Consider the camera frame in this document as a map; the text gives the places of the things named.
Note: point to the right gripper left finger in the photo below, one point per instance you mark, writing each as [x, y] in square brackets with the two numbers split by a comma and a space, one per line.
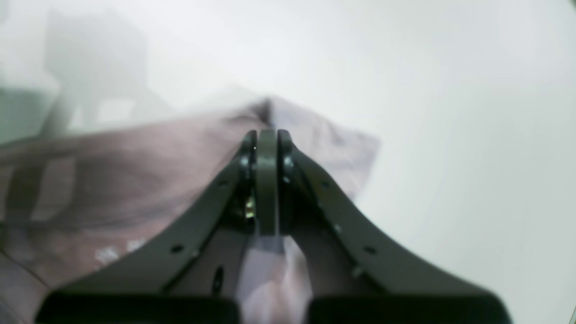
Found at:
[187, 274]

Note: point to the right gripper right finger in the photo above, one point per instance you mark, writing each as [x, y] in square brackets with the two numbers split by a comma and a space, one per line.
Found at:
[358, 274]

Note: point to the mauve T-shirt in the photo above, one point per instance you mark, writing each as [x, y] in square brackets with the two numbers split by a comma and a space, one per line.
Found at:
[73, 205]

